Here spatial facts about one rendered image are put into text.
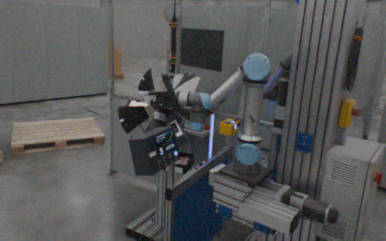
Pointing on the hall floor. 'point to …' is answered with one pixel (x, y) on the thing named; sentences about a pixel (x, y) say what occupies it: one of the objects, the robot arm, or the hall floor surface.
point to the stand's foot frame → (146, 227)
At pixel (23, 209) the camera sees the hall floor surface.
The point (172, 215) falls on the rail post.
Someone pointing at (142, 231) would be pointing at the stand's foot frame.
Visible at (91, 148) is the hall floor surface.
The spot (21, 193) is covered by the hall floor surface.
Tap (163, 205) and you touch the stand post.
